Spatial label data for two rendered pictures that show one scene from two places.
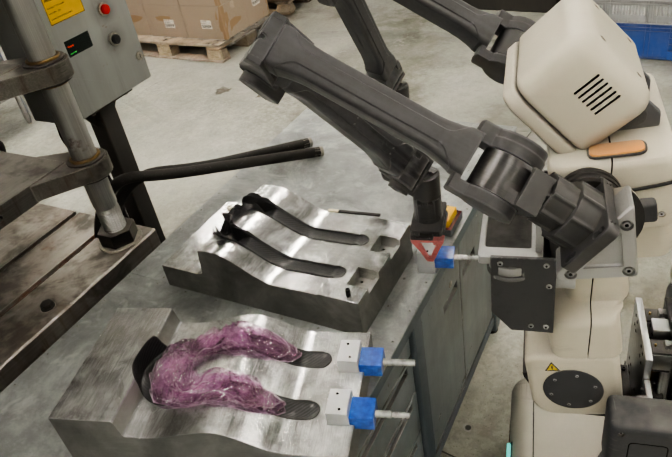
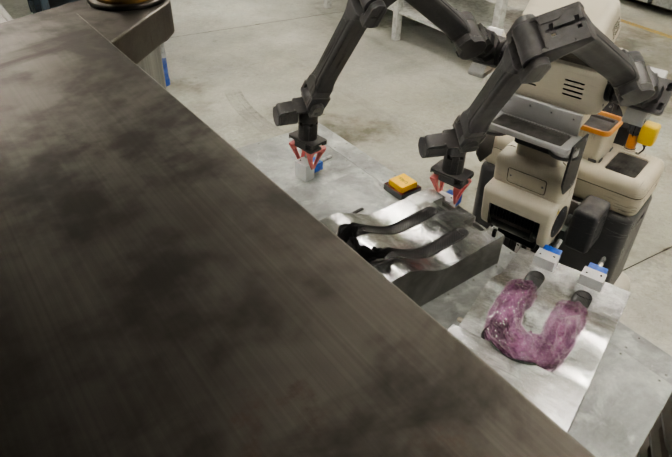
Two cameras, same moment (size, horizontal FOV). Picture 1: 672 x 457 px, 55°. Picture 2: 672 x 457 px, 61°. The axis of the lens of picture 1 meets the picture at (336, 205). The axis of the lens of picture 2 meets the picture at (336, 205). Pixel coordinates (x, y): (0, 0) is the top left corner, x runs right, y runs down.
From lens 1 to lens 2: 149 cm
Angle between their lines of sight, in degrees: 57
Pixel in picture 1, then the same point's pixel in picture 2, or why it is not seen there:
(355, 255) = (447, 218)
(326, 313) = (480, 262)
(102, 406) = (565, 393)
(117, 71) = not seen: hidden behind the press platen
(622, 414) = (591, 212)
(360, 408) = (597, 270)
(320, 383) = (559, 283)
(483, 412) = not seen: hidden behind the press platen
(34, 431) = not seen: outside the picture
